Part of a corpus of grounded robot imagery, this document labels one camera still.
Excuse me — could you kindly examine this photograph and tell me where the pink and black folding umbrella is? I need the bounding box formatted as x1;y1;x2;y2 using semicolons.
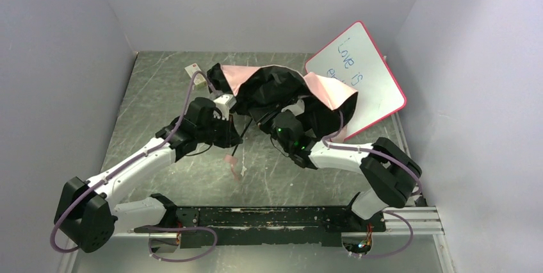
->
206;63;358;156

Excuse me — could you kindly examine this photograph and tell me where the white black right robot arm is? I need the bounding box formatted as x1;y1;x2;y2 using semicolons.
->
258;110;423;220

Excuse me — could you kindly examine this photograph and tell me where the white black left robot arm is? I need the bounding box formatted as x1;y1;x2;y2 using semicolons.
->
50;94;241;253

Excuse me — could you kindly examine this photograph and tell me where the small white card box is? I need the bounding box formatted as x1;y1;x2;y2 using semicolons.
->
184;63;207;89

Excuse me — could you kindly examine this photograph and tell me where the red framed whiteboard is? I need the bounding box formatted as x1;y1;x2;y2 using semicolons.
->
305;21;407;139

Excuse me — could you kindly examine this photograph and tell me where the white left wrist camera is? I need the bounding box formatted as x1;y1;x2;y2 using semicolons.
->
213;94;236;120

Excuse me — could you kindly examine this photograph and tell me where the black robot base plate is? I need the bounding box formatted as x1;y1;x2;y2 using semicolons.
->
135;206;385;249

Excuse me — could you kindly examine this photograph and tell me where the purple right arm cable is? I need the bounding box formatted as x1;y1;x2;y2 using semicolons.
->
322;110;425;260

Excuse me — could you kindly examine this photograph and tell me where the aluminium frame rail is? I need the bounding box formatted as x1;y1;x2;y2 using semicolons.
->
57;112;457;273

